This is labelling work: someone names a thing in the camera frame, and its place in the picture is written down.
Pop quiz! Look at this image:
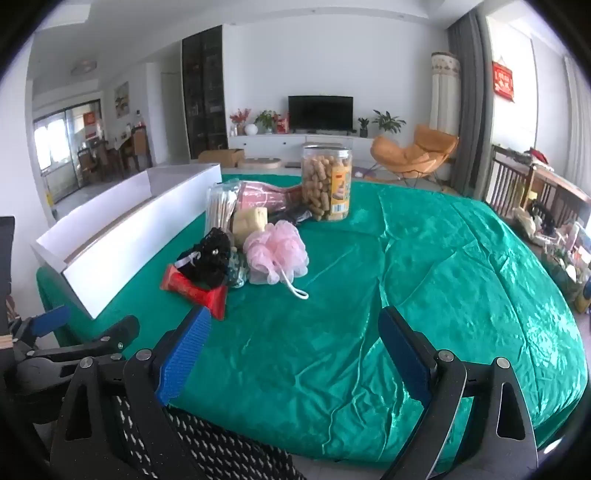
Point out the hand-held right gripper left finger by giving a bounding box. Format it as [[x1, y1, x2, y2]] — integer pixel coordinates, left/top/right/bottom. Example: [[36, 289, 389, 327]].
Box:
[[48, 305, 213, 480]]

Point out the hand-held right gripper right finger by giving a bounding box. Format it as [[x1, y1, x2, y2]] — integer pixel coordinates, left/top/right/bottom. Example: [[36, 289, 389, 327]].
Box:
[[378, 305, 541, 480]]

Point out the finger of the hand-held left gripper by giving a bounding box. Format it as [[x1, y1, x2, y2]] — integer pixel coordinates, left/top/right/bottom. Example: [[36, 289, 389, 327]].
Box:
[[31, 316, 140, 359], [16, 305, 72, 352]]

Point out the red snack packet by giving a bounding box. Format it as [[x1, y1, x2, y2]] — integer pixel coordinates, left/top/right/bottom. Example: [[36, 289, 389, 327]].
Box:
[[160, 265, 229, 321]]

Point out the black lace cloth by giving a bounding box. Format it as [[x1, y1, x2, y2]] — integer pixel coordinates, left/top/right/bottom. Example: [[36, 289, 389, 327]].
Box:
[[177, 227, 234, 289]]

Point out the long white box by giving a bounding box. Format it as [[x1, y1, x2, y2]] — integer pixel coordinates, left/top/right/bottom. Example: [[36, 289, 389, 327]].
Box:
[[31, 162, 223, 320]]

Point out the pink bath pouf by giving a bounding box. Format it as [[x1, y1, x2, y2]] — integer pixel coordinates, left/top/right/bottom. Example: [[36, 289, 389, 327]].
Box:
[[243, 220, 310, 300]]

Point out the pink cloth packet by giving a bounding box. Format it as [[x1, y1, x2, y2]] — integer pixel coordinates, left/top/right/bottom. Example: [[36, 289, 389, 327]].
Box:
[[231, 181, 303, 215]]

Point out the green tablecloth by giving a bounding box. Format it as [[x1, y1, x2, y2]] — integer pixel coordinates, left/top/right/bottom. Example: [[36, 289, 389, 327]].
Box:
[[36, 173, 583, 464]]

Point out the black white patterned clothing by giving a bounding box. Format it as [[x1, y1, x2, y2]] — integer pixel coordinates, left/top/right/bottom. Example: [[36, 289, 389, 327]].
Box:
[[111, 397, 305, 480]]

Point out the green patterned cloth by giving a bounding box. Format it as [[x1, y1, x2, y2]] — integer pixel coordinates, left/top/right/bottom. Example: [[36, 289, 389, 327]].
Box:
[[226, 247, 250, 289]]

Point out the yellow sponge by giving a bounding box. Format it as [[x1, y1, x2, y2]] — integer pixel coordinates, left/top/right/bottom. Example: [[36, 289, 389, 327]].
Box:
[[232, 208, 269, 245]]

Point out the cotton swab pack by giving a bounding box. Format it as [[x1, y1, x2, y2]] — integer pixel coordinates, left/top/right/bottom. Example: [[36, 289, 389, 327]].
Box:
[[205, 182, 243, 232]]

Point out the wooden dining table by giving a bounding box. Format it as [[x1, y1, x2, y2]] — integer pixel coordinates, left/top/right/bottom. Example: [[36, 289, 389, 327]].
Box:
[[76, 136, 132, 183]]

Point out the glass balcony door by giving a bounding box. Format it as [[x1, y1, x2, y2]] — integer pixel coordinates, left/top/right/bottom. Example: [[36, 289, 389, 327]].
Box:
[[32, 99, 102, 204]]

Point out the black plastic packet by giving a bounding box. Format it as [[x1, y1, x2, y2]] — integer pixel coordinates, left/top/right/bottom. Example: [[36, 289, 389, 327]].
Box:
[[268, 205, 315, 227]]

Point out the wooden dining chair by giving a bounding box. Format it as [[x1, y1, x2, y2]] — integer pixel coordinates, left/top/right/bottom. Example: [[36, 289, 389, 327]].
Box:
[[130, 127, 153, 169]]

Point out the pile of small household goods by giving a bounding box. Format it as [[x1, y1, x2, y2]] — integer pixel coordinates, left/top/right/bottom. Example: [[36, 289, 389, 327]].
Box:
[[512, 203, 591, 315]]

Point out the clear peanut jar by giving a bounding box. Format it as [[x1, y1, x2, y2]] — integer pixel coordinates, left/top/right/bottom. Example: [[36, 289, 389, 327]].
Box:
[[301, 144, 354, 222]]

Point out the cardboard box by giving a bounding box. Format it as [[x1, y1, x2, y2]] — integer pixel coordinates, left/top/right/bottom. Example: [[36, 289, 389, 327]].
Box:
[[198, 148, 245, 168]]

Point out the dark wooden bench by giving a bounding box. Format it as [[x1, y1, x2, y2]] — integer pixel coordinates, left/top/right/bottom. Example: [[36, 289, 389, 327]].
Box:
[[485, 144, 591, 232]]

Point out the orange lounge chair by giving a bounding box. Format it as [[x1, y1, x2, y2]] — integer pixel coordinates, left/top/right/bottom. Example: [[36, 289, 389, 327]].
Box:
[[370, 124, 460, 185]]

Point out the white television cabinet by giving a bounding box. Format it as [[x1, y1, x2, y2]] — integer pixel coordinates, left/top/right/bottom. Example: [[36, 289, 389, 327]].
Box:
[[228, 131, 393, 167]]

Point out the red flower bouquet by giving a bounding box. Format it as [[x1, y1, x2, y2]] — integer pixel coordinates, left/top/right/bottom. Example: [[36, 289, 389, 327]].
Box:
[[230, 108, 252, 136]]

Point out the large leafy potted plant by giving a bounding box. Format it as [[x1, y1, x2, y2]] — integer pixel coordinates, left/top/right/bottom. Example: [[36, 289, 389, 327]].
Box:
[[372, 110, 407, 136]]

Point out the green potted plant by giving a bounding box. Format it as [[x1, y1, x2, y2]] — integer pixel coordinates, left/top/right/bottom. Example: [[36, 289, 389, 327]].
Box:
[[254, 110, 280, 134]]

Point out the flat screen television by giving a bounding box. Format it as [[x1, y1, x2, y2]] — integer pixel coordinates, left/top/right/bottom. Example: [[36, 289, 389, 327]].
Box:
[[288, 95, 354, 131]]

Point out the covered standing air conditioner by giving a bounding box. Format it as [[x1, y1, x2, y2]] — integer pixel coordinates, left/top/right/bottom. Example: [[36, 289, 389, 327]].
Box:
[[428, 52, 461, 139]]

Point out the grey curtain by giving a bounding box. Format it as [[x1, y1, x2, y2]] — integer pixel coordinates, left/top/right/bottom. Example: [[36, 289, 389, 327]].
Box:
[[447, 9, 492, 190]]

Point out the white sheer curtain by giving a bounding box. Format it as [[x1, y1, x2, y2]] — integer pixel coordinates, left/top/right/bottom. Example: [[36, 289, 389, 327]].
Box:
[[566, 55, 591, 162]]

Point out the framed wall picture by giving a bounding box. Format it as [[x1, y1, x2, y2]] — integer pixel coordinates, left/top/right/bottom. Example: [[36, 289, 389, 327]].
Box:
[[114, 82, 130, 118]]

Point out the red wall hanging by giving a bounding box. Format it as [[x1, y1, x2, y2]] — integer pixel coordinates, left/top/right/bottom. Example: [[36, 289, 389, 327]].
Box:
[[492, 60, 515, 103]]

